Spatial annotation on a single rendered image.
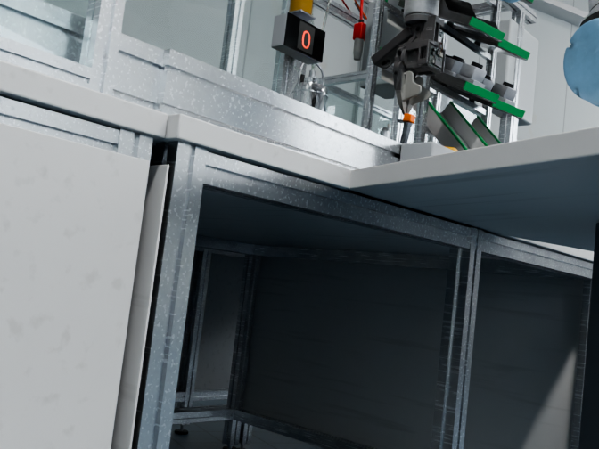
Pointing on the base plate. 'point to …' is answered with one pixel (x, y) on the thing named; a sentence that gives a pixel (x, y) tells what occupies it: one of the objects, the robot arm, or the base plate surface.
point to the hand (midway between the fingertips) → (403, 110)
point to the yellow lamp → (301, 5)
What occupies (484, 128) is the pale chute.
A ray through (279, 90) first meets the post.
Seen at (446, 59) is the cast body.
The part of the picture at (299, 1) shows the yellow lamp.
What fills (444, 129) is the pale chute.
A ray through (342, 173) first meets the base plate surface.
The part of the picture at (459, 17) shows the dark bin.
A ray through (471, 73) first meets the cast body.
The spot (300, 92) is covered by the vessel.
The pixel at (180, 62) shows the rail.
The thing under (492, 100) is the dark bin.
